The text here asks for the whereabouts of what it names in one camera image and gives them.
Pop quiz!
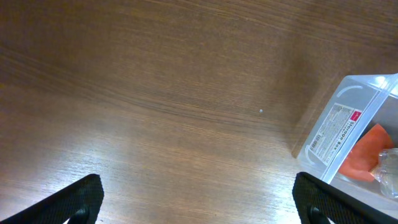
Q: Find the clear plastic container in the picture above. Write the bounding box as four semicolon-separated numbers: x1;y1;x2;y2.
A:
297;74;397;217

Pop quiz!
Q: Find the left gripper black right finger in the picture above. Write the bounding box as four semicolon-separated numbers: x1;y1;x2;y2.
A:
292;172;397;224

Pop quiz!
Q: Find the red scraper wooden handle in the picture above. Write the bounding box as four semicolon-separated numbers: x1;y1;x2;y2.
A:
338;124;394;182

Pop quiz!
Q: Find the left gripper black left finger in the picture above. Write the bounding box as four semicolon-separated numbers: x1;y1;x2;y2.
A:
1;174;104;224

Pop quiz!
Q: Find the clear bag of wall plugs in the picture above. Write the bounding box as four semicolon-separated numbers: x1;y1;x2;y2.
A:
373;148;397;198

